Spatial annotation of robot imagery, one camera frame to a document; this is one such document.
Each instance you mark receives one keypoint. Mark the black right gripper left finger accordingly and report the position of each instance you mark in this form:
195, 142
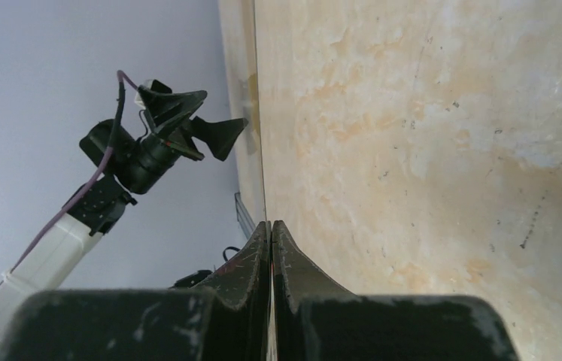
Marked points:
224, 317

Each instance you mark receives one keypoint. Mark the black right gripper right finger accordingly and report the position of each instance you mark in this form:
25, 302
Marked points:
318, 319

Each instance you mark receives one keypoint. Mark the aluminium front rail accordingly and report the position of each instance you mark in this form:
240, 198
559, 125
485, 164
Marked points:
244, 219

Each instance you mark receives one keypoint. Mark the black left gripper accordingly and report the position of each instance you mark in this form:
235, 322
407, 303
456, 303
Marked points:
138, 163

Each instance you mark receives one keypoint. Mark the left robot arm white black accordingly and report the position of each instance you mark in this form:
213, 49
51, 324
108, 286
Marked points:
78, 226

